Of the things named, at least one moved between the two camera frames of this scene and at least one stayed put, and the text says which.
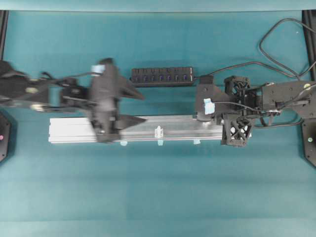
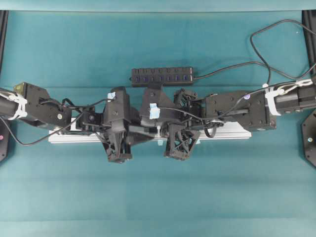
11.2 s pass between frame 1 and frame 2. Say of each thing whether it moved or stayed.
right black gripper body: moved
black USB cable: moved
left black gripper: moved
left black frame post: stayed
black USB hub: stayed
